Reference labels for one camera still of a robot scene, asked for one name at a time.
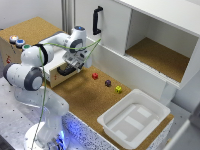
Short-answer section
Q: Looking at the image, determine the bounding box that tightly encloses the wooden drawer box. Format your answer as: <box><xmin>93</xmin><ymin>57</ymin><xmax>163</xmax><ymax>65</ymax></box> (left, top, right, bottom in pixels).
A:
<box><xmin>0</xmin><ymin>16</ymin><xmax>68</xmax><ymax>68</ymax></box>

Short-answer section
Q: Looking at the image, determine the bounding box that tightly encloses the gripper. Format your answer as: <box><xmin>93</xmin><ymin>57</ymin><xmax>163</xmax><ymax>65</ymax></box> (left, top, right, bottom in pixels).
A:
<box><xmin>63</xmin><ymin>49</ymin><xmax>88</xmax><ymax>72</ymax></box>

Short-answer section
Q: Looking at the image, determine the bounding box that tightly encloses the black drawer handle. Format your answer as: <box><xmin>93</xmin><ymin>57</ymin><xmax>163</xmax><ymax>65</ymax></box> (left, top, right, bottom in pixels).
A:
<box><xmin>56</xmin><ymin>64</ymin><xmax>76</xmax><ymax>77</ymax></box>

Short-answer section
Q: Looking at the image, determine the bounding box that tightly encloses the green cable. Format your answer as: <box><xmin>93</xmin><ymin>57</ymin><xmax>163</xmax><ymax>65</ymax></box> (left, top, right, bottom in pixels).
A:
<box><xmin>29</xmin><ymin>38</ymin><xmax>103</xmax><ymax>150</ymax></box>

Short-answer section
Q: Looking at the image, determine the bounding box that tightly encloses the white cabinet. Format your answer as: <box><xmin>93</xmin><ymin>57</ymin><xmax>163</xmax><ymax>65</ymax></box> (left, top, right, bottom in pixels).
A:
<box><xmin>74</xmin><ymin>0</ymin><xmax>200</xmax><ymax>106</ymax></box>

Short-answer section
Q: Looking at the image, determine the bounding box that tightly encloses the yellow block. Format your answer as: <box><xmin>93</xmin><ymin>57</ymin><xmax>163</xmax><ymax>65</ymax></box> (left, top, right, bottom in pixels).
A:
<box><xmin>114</xmin><ymin>85</ymin><xmax>123</xmax><ymax>94</ymax></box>

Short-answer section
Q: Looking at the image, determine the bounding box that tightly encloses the green button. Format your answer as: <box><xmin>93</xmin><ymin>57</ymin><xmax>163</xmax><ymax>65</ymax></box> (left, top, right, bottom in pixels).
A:
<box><xmin>21</xmin><ymin>43</ymin><xmax>32</xmax><ymax>52</ymax></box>

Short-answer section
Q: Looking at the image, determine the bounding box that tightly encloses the pink block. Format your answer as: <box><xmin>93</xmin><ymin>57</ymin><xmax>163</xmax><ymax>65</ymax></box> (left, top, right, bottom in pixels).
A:
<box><xmin>91</xmin><ymin>72</ymin><xmax>100</xmax><ymax>81</ymax></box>

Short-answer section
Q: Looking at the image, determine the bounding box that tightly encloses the white sliding door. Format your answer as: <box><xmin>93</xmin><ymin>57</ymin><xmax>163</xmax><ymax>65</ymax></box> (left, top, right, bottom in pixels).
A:
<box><xmin>74</xmin><ymin>0</ymin><xmax>132</xmax><ymax>56</ymax></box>

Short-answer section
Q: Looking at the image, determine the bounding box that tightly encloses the blue button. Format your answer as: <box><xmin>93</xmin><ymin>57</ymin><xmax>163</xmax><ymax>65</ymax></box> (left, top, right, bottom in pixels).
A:
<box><xmin>15</xmin><ymin>38</ymin><xmax>26</xmax><ymax>48</ymax></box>

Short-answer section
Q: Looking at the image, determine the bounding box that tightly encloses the purple block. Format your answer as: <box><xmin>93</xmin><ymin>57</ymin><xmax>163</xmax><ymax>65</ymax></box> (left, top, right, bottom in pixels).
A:
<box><xmin>104</xmin><ymin>79</ymin><xmax>112</xmax><ymax>88</ymax></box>

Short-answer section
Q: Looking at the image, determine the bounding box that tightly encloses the black door handle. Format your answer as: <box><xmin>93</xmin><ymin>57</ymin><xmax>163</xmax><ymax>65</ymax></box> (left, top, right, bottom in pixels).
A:
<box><xmin>92</xmin><ymin>5</ymin><xmax>104</xmax><ymax>36</ymax></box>

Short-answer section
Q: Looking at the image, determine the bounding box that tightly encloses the red button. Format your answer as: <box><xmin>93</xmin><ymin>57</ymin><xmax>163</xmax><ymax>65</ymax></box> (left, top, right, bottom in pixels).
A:
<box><xmin>8</xmin><ymin>35</ymin><xmax>19</xmax><ymax>44</ymax></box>

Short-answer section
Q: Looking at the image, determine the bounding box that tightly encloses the white plastic box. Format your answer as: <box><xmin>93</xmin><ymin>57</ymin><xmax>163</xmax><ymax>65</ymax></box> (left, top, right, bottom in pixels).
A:
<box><xmin>96</xmin><ymin>88</ymin><xmax>172</xmax><ymax>150</ymax></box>

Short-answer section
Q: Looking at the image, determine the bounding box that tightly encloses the wooden drawer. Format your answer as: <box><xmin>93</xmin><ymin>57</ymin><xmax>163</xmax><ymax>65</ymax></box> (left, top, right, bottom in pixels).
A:
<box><xmin>37</xmin><ymin>41</ymin><xmax>85</xmax><ymax>89</ymax></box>

